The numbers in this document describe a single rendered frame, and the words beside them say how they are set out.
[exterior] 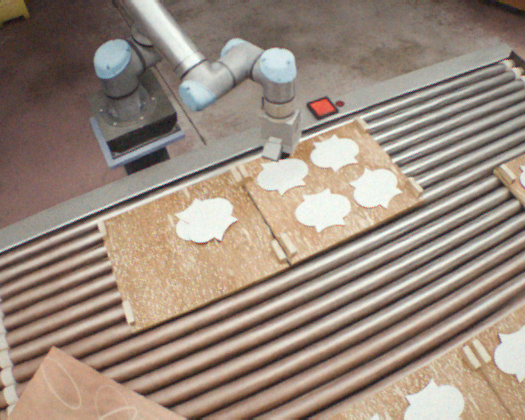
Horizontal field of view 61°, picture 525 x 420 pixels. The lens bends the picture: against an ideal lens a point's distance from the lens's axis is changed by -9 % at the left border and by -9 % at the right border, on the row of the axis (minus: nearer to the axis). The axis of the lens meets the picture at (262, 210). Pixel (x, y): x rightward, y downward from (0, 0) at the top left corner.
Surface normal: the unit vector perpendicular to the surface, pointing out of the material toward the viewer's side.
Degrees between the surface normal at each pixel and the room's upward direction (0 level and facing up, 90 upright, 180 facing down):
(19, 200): 0
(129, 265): 0
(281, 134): 90
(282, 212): 0
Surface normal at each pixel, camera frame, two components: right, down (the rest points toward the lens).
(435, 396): -0.06, -0.58
